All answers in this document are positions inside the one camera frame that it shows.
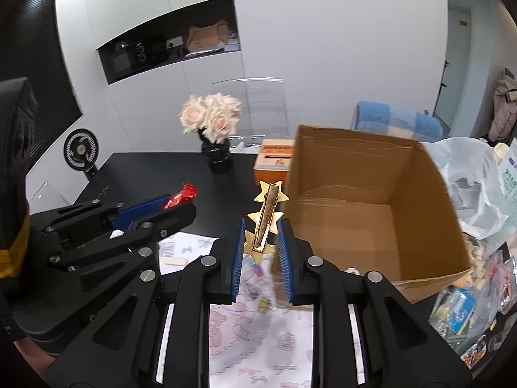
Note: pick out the built-in black oven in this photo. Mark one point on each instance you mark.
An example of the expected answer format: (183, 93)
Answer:
(124, 58)

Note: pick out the purple capped small bottle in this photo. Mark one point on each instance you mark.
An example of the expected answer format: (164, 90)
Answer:
(258, 270)

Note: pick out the pink snack plastic packet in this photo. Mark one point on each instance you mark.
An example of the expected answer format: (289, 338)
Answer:
(501, 275)

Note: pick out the gold star hair clip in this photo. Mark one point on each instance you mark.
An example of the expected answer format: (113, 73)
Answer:
(256, 245)

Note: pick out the brown cardboard box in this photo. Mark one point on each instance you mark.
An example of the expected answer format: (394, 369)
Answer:
(375, 202)

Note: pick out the patterned white table mat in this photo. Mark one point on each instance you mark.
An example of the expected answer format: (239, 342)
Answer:
(249, 349)

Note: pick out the white plastic bag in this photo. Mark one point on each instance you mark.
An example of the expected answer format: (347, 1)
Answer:
(471, 173)

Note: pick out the clear acrylic chair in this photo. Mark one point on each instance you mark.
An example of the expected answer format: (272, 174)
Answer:
(264, 111)

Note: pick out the white door with handle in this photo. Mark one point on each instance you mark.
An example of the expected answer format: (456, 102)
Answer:
(455, 67)

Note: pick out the black ribbed vase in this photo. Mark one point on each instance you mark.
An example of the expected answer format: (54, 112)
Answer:
(217, 154)

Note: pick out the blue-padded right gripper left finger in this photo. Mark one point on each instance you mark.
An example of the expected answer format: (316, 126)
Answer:
(215, 278)

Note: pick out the white teal printed pouch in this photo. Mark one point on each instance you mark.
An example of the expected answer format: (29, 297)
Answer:
(508, 172)

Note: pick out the black desk fan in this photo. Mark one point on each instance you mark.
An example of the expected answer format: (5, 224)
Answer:
(81, 152)

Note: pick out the cream oval eraser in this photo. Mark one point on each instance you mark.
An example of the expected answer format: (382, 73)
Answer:
(176, 261)

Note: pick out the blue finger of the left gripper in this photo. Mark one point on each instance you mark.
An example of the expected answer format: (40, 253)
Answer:
(126, 216)

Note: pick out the blue card packet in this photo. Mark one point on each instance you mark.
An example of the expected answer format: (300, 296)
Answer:
(451, 315)

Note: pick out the blue plaid blanket chair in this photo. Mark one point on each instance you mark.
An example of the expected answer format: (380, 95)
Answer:
(386, 119)

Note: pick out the pink rose bouquet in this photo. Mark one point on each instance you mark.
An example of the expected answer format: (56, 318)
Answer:
(216, 116)

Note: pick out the red candy wrapper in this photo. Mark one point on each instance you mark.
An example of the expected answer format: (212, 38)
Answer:
(187, 193)

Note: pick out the dumpling bag orange label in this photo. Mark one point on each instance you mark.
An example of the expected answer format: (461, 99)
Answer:
(478, 276)

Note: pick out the tan leather handbag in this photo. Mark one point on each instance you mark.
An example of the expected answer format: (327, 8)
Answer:
(207, 37)

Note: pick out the orange tissue box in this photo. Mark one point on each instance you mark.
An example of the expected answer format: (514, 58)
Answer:
(273, 160)

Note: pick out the pink coat on chair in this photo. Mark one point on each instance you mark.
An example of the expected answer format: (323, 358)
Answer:
(504, 109)

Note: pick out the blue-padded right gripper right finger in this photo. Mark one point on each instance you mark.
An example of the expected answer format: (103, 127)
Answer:
(306, 277)

